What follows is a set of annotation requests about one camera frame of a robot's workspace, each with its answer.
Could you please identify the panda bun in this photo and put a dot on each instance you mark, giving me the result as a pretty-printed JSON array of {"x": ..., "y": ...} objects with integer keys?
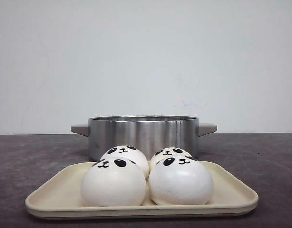
[
  {"x": 129, "y": 152},
  {"x": 180, "y": 180},
  {"x": 113, "y": 182},
  {"x": 165, "y": 153}
]

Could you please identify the stainless steel steamer pot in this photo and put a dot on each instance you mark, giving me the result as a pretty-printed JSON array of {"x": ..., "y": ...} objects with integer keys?
[{"x": 149, "y": 134}]

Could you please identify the cream rectangular tray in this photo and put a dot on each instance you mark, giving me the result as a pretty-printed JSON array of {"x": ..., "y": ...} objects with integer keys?
[{"x": 59, "y": 198}]

